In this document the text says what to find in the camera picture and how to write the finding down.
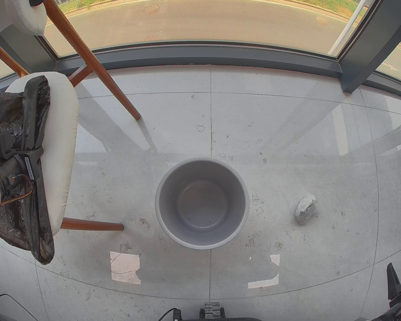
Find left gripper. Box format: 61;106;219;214
0;147;44;188

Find black plastic bag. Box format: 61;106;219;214
0;75;55;265

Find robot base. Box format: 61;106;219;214
187;301;264;321

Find grey trash bin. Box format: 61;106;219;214
154;158;250;250

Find white cushioned wooden chair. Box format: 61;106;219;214
0;0;141;237

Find crumpled white paper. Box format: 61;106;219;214
293;193;319;226

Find window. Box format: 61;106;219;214
0;0;401;101

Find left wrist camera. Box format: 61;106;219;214
0;132;13;158

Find black cable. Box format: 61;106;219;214
0;293;22;321
162;308;182;321

